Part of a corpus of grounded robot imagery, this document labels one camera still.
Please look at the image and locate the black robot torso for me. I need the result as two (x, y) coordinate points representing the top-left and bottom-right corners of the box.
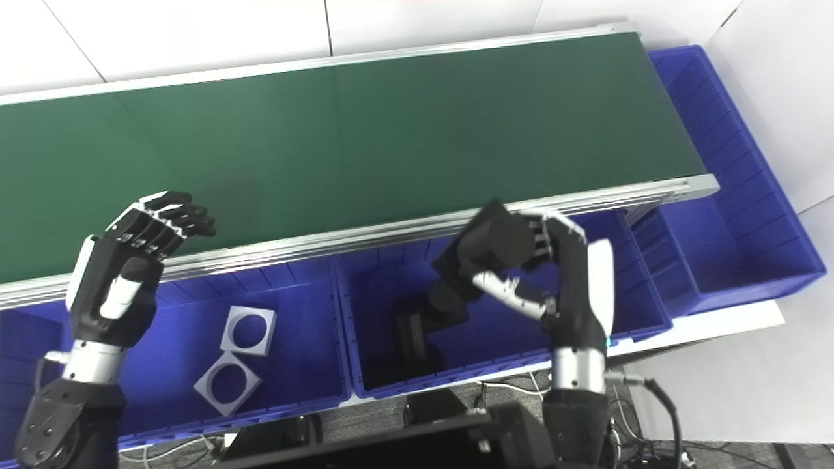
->
(215, 388), (554, 469)

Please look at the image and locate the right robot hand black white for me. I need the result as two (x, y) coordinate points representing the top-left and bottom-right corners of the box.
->
(472, 210), (614, 352)

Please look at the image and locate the green conveyor belt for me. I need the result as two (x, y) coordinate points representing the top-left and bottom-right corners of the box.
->
(0, 21), (721, 310)
(0, 31), (708, 285)

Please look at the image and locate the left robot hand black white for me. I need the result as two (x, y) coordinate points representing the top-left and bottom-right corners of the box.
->
(65, 191), (217, 349)

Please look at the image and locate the blue bin with grey plates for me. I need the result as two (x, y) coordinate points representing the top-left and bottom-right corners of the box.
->
(0, 257), (352, 457)

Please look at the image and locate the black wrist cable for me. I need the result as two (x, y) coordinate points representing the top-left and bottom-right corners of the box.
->
(603, 368), (685, 469)
(34, 352), (69, 395)

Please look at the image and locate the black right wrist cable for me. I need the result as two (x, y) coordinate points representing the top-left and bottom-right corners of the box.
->
(603, 368), (685, 469)

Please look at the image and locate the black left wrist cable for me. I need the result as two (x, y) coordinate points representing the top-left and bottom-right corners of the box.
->
(34, 352), (69, 395)

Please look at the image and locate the empty blue bin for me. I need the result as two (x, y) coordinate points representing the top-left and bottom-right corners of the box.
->
(625, 44), (827, 317)

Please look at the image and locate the blue bin with black parts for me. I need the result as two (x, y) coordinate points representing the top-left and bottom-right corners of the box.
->
(332, 208), (675, 399)

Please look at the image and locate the white floor cable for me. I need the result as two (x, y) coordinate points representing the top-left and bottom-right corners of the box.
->
(479, 373), (554, 399)

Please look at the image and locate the grey square plate round hole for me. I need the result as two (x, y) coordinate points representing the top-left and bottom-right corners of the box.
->
(194, 352), (263, 418)
(220, 306), (278, 357)

